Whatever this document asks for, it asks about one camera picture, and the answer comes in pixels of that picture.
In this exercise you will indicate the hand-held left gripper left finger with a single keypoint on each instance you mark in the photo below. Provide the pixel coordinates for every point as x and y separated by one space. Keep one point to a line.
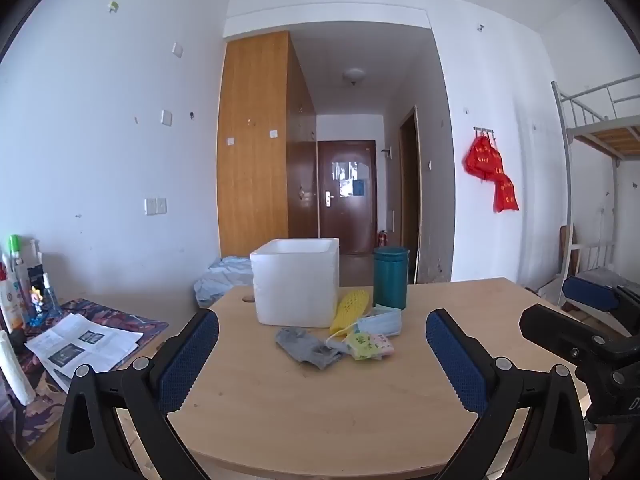
190 360

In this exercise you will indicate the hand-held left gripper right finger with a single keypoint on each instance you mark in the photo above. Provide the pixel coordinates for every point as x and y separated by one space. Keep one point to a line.
457 365

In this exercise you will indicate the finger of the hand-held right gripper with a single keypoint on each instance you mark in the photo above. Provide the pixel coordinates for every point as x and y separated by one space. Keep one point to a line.
555 327
590 294

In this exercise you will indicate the blue face mask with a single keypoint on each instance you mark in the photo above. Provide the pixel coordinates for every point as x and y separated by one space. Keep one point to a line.
382 324

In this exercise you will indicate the printed tissue packet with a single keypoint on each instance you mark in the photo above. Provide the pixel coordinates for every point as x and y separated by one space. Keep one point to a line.
367 346

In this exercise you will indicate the grey sock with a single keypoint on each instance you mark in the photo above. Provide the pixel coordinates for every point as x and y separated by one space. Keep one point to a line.
305 345

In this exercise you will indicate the yellow foam net sleeve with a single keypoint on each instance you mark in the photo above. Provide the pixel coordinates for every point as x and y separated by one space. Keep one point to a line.
350 307

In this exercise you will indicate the white foam box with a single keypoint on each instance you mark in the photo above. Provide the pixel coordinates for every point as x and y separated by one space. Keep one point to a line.
295 290

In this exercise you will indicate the leaning wooden boards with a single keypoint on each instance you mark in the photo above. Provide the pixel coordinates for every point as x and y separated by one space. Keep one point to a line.
570 247

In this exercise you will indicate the printed dark tablecloth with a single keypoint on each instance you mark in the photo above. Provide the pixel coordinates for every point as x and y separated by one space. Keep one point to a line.
117 312

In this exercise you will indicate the light blue cloth heap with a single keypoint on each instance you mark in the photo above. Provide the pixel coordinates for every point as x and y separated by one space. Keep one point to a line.
222 277

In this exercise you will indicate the white paper leaflet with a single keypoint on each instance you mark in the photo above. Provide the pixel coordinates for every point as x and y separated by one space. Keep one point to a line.
85 345

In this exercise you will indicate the teal metal canister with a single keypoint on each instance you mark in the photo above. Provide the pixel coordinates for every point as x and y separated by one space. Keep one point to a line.
391 280

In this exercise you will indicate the red plastic bag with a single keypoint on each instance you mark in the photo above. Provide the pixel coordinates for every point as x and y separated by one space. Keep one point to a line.
506 195
482 160

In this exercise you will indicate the red fire extinguisher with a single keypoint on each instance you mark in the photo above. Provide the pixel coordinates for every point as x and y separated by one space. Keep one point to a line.
383 239

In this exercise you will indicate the white metal bunk bed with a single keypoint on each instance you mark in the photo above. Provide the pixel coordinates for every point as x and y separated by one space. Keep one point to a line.
607 135

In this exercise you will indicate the small cartoon figurine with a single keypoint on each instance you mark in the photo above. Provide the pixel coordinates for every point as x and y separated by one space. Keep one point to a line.
35 300

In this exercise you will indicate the white textured roll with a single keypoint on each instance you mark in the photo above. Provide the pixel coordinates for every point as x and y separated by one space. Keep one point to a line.
12 367

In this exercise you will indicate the dark blue box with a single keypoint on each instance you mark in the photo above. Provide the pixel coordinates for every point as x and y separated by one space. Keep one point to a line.
35 272

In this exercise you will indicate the dark brown door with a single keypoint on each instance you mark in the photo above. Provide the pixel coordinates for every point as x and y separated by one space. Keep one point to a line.
347 220

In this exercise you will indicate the white orange lotion bottle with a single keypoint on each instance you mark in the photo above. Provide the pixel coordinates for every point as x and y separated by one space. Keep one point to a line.
9 300

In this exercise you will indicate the green capped spray bottle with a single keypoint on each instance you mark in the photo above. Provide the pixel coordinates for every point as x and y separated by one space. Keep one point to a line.
17 260

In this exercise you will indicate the wooden wardrobe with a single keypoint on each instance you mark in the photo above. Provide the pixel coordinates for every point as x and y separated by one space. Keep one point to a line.
252 160

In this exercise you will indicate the round ceiling lamp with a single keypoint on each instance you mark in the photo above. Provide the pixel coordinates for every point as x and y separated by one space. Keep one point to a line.
354 76

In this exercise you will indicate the double white wall socket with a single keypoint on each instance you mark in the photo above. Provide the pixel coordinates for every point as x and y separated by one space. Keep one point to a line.
156 206

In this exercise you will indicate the white wall panel box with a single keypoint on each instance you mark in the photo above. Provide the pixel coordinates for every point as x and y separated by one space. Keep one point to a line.
392 221

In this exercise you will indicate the wooden door frame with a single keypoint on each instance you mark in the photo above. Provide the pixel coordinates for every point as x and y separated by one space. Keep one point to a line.
417 200

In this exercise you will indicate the metal wall hook rack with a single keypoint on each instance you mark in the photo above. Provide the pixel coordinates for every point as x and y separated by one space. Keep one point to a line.
485 130

